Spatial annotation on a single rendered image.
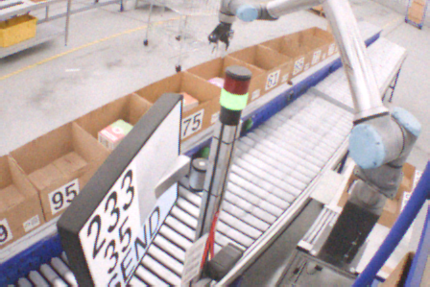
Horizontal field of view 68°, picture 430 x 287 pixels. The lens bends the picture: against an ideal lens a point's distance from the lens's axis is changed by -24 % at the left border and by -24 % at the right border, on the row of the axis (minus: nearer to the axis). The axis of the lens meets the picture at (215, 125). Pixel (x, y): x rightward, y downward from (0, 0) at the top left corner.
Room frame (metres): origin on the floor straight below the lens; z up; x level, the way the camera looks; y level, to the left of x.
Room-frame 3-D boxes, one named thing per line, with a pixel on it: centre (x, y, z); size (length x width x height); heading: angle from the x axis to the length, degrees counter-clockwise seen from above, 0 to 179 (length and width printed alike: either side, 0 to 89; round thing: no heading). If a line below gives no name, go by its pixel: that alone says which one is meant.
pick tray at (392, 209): (1.50, -0.91, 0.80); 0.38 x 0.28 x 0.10; 65
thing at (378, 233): (1.45, -0.94, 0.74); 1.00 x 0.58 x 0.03; 152
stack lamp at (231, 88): (0.72, -0.03, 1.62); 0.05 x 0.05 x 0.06
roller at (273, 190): (1.60, -0.24, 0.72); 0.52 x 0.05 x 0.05; 59
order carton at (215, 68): (2.11, -0.01, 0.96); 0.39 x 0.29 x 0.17; 149
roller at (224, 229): (1.27, -0.04, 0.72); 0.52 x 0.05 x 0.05; 59
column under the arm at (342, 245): (1.14, -0.67, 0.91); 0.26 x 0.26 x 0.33; 62
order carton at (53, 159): (1.10, 0.60, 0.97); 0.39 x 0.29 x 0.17; 149
